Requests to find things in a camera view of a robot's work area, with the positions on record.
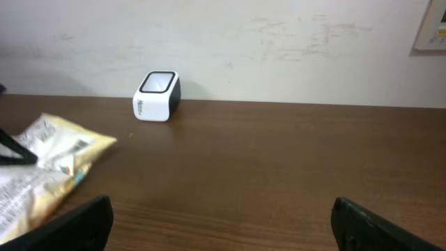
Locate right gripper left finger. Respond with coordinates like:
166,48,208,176
1,195,114,251

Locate white barcode scanner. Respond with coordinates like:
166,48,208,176
132,70,181,122

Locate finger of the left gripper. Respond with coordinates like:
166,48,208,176
1,130,38,165

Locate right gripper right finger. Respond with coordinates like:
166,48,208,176
330,197,444,251

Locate yellow snack bag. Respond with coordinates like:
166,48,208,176
1,114,116,243

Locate beige wall panel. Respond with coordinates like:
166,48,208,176
414,0,445,50

